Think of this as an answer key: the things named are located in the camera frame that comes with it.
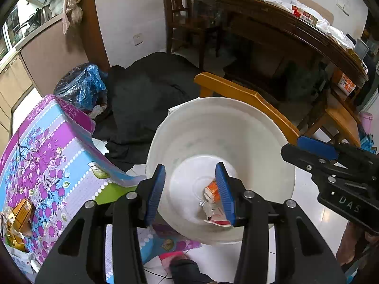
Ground orange paper cup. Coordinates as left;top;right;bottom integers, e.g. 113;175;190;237
203;180;220;203

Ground red white medicine box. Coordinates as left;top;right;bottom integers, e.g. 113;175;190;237
200;201;231;228

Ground yellow gold snack wrapper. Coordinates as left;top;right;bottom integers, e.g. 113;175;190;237
5;199;34;253

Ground blue black trash bag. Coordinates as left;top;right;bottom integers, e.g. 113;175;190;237
53;63;108;114

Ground beige kitchen cabinets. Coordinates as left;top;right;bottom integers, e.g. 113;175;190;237
1;15;88;149

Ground yellow wooden chair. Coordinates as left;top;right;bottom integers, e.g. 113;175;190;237
194;72;360;147

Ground white plastic bucket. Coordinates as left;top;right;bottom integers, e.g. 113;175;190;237
146;98;295;245

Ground pink slipper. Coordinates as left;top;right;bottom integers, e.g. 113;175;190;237
159;251;187;273

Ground black cloth pile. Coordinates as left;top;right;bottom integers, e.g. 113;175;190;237
93;52;200;171

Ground floral striped tablecloth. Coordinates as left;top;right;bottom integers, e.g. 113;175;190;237
0;94;203;284

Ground dark wooden dining table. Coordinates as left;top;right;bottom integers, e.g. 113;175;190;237
193;0;368;88

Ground dark wooden chair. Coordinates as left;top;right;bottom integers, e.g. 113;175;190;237
163;0;204;53

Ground hanging beige cloth bags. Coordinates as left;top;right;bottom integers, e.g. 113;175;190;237
62;0;83;35

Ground white wall socket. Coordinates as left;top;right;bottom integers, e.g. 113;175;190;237
133;33;143;46

